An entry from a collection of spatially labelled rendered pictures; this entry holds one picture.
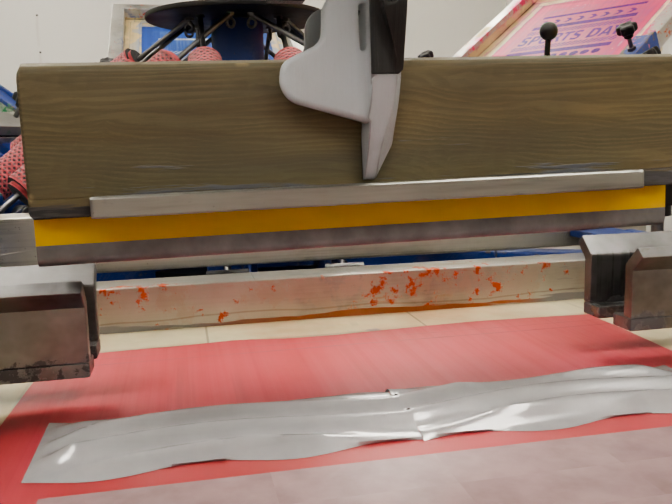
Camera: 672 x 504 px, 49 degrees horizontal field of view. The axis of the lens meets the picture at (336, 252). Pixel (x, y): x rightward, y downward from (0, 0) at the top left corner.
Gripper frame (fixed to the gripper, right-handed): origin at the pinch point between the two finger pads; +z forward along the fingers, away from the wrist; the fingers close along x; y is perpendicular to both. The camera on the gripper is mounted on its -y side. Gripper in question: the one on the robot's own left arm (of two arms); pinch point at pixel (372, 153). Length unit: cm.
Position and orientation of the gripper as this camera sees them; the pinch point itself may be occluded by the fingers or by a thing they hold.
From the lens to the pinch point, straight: 40.7
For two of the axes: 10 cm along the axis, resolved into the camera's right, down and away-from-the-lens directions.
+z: 0.2, 9.9, 1.4
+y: -9.8, 0.5, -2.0
